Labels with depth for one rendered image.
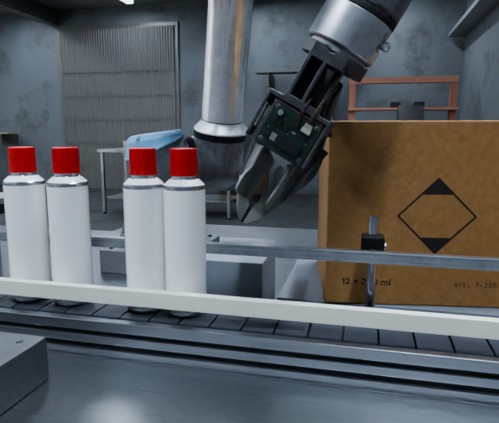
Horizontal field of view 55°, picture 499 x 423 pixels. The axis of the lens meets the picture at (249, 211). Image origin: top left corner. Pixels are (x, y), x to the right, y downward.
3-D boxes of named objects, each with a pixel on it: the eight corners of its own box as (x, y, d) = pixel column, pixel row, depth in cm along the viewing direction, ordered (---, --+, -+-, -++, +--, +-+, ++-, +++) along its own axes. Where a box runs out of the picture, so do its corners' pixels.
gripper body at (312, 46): (238, 137, 49) (299, 26, 46) (257, 137, 57) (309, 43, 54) (303, 176, 48) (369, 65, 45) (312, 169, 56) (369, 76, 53)
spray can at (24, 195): (2, 300, 65) (-11, 147, 61) (28, 289, 70) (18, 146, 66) (36, 304, 63) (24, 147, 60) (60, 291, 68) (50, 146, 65)
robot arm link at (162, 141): (122, 194, 103) (119, 129, 101) (184, 190, 108) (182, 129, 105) (130, 201, 92) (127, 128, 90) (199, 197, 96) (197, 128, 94)
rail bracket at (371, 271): (356, 352, 61) (361, 223, 58) (357, 329, 68) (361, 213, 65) (383, 355, 60) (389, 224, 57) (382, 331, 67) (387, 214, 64)
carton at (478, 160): (324, 303, 72) (328, 120, 68) (316, 261, 96) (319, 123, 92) (533, 310, 70) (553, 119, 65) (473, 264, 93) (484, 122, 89)
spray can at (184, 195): (159, 315, 59) (153, 148, 56) (175, 301, 64) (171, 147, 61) (199, 320, 58) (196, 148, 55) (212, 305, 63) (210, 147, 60)
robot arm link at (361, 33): (330, 7, 53) (395, 43, 52) (309, 45, 54) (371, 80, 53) (324, -13, 46) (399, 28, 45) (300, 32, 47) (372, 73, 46)
